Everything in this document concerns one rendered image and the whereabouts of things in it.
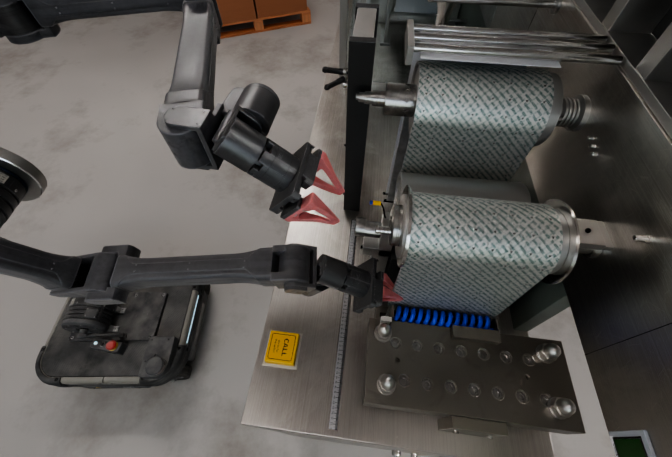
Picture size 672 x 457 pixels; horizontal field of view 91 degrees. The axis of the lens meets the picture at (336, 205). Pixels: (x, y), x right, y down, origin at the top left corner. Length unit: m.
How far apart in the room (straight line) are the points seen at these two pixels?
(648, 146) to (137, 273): 0.87
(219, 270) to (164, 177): 2.00
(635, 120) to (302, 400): 0.81
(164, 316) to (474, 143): 1.50
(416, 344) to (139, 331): 1.30
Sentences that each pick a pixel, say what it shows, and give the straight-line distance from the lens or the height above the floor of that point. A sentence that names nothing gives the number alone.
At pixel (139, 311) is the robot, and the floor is 0.26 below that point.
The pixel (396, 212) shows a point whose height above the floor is 1.29.
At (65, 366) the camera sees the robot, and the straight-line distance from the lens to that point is 1.91.
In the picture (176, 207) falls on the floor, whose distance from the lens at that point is 2.40.
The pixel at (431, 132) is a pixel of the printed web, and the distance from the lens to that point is 0.68.
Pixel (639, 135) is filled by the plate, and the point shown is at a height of 1.41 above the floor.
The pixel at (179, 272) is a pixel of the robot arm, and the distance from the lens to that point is 0.68.
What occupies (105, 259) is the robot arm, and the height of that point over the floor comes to 1.17.
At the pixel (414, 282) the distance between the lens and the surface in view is 0.67.
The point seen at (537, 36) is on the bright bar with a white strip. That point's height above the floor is 1.45.
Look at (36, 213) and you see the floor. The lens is 2.88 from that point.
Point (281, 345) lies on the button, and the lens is 0.86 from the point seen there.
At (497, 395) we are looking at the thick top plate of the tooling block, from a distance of 0.80.
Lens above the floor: 1.75
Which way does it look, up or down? 54 degrees down
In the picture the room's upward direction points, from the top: straight up
